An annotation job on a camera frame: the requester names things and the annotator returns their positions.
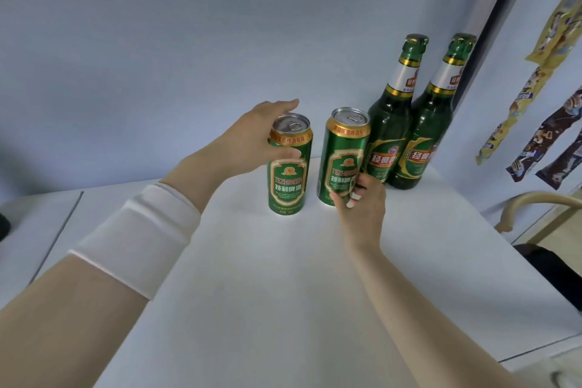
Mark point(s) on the person's left hand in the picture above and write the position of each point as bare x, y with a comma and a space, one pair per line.
236, 151

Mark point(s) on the person's right hand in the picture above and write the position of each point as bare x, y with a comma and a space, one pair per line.
363, 224

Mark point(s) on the green beer can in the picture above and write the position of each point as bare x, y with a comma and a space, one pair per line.
288, 183
341, 160

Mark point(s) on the white metal shelf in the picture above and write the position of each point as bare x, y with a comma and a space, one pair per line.
273, 287

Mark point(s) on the person's left forearm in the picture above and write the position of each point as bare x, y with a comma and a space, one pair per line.
54, 319

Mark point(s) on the person's right forearm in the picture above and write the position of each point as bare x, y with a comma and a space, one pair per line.
418, 333

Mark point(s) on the white wrist sleeve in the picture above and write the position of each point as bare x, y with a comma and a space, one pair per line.
136, 237

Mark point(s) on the wooden chair dark seat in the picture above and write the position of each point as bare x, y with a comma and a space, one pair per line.
554, 269

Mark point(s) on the yellow hanging snack strip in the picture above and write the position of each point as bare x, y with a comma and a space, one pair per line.
550, 28

